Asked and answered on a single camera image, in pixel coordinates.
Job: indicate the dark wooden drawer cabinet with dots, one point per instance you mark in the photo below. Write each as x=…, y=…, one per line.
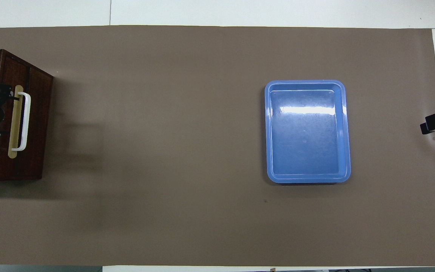
x=38, y=162

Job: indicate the brown table mat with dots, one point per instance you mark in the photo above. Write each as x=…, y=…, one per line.
x=164, y=151

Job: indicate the blue plastic tray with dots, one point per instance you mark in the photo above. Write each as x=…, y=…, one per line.
x=304, y=151

